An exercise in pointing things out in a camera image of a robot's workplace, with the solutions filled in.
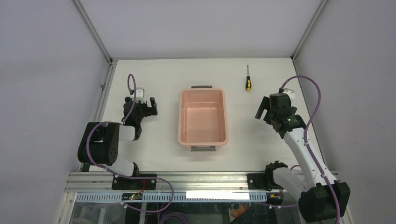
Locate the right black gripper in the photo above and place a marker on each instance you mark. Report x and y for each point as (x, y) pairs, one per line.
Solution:
(264, 105)

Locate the yellow black screwdriver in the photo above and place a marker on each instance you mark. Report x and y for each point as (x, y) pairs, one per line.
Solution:
(248, 80)

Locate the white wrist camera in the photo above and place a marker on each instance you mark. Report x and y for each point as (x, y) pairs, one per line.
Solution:
(290, 93)
(139, 96)

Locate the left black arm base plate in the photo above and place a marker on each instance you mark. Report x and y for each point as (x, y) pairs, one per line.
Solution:
(121, 183)

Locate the pink plastic bin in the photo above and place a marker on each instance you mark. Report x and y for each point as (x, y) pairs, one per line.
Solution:
(202, 119)

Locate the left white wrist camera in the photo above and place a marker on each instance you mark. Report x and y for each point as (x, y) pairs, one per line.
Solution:
(139, 96)

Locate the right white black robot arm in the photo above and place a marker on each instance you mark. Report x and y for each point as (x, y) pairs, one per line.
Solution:
(320, 195)

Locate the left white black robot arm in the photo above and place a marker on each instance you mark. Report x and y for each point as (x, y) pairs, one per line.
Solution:
(100, 142)

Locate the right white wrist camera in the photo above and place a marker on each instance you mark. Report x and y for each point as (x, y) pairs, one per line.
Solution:
(290, 93)

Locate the aluminium frame rail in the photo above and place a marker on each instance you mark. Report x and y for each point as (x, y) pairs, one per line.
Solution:
(180, 181)

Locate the orange object under table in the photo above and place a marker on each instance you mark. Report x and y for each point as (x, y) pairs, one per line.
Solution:
(237, 209)

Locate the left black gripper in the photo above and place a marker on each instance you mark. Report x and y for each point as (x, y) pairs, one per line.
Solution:
(149, 111)

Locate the white slotted cable duct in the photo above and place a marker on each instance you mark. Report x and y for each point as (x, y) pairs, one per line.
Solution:
(181, 197)

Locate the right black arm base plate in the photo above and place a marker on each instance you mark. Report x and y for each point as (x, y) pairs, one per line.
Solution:
(260, 181)

